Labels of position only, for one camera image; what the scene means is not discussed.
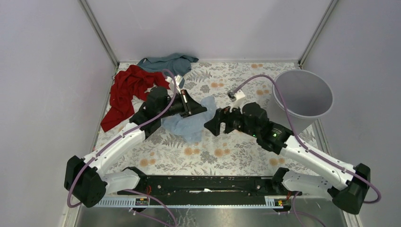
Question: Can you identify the left aluminium corner frame post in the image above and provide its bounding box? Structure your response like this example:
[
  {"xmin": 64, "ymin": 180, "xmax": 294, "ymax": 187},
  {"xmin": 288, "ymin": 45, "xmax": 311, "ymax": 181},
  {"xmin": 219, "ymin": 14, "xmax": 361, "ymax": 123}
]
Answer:
[{"xmin": 78, "ymin": 0, "xmax": 120, "ymax": 69}]

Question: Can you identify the right aluminium corner frame post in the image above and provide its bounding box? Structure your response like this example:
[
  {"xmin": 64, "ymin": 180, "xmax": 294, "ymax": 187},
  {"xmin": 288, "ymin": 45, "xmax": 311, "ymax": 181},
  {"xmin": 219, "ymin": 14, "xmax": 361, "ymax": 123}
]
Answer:
[{"xmin": 298, "ymin": 0, "xmax": 339, "ymax": 69}]

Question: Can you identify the light blue plastic trash bag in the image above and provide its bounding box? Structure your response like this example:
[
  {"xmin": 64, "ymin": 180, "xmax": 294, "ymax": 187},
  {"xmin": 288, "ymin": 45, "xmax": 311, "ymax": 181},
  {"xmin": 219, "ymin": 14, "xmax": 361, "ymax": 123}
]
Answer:
[{"xmin": 161, "ymin": 96, "xmax": 217, "ymax": 144}]

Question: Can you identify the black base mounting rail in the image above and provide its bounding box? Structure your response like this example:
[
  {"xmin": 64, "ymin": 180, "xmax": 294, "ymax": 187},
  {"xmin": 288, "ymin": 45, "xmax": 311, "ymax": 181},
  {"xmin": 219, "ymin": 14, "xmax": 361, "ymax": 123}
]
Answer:
[{"xmin": 125, "ymin": 167, "xmax": 303, "ymax": 206}]

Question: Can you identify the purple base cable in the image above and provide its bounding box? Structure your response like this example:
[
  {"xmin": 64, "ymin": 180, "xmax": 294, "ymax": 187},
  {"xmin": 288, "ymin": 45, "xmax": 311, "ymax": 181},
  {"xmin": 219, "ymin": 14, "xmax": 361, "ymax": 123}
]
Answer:
[
  {"xmin": 123, "ymin": 189, "xmax": 179, "ymax": 227},
  {"xmin": 283, "ymin": 189, "xmax": 328, "ymax": 227}
]

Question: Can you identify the aluminium corner frame post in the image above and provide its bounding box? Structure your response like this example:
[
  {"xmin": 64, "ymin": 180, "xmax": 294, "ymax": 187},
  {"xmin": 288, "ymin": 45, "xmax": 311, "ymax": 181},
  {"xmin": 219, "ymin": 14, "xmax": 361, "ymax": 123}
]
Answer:
[
  {"xmin": 78, "ymin": 0, "xmax": 120, "ymax": 69},
  {"xmin": 298, "ymin": 0, "xmax": 339, "ymax": 69}
]

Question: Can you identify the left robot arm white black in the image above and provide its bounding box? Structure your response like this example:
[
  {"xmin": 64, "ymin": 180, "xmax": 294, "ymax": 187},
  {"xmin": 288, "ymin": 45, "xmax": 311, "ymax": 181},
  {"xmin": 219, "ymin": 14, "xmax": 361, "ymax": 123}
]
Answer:
[{"xmin": 64, "ymin": 87, "xmax": 207, "ymax": 208}]

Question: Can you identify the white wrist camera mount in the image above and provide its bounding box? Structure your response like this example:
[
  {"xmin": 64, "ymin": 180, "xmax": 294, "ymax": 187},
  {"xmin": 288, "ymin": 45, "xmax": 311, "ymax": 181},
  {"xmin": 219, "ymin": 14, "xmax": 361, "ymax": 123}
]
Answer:
[
  {"xmin": 227, "ymin": 90, "xmax": 246, "ymax": 112},
  {"xmin": 165, "ymin": 75, "xmax": 185, "ymax": 94}
]

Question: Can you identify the floral patterned table mat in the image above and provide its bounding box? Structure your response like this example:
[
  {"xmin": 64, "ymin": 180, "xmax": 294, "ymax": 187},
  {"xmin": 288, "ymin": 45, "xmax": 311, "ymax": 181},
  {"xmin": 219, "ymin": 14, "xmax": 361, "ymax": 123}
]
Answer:
[{"xmin": 108, "ymin": 62, "xmax": 313, "ymax": 176}]

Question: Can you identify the red cloth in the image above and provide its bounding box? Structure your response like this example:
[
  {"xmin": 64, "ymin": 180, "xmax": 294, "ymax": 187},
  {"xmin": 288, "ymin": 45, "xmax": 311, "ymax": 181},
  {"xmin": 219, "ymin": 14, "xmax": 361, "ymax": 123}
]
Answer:
[{"xmin": 101, "ymin": 65, "xmax": 169, "ymax": 132}]

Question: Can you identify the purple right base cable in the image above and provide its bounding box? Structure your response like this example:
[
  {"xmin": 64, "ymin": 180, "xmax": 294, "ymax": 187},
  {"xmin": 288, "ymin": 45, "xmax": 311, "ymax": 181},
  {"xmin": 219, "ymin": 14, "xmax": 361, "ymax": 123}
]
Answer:
[{"xmin": 283, "ymin": 189, "xmax": 328, "ymax": 227}]

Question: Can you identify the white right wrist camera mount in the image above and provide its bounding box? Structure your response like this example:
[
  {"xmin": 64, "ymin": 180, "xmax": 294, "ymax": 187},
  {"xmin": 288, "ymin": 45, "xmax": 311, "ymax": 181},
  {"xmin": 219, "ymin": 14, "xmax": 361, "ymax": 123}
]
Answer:
[{"xmin": 227, "ymin": 90, "xmax": 246, "ymax": 112}]

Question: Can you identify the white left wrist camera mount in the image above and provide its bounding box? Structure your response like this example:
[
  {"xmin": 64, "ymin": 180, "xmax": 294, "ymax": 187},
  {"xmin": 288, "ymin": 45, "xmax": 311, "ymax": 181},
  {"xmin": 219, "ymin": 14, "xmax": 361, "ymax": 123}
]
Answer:
[{"xmin": 165, "ymin": 75, "xmax": 185, "ymax": 94}]

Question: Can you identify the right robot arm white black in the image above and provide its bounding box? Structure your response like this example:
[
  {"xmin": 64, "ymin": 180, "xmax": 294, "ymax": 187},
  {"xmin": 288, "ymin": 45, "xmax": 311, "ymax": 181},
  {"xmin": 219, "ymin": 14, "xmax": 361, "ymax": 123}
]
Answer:
[{"xmin": 204, "ymin": 103, "xmax": 371, "ymax": 215}]

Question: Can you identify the grey-blue cloth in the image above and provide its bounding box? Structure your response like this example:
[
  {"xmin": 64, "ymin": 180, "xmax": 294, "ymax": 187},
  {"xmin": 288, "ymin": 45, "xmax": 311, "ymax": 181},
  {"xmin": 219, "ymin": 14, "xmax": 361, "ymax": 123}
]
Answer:
[{"xmin": 137, "ymin": 53, "xmax": 199, "ymax": 77}]

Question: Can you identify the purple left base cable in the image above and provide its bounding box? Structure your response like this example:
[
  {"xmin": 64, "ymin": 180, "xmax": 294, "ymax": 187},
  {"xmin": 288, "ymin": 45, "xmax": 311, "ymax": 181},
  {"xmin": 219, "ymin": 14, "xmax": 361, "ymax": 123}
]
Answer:
[{"xmin": 123, "ymin": 189, "xmax": 179, "ymax": 227}]

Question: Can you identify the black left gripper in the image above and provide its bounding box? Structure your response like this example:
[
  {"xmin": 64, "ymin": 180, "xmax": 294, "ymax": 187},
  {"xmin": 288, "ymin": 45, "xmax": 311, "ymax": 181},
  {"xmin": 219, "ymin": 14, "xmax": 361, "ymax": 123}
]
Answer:
[{"xmin": 158, "ymin": 89, "xmax": 208, "ymax": 119}]

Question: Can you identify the grey trash bin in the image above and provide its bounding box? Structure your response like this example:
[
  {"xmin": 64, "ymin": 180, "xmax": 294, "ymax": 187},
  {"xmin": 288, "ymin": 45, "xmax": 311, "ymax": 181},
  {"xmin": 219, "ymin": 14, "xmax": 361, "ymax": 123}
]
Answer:
[{"xmin": 267, "ymin": 69, "xmax": 334, "ymax": 134}]

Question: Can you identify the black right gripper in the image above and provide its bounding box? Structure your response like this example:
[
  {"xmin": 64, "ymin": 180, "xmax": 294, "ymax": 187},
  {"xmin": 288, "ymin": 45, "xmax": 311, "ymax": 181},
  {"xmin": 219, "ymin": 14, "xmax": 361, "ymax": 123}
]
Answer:
[{"xmin": 204, "ymin": 100, "xmax": 259, "ymax": 138}]

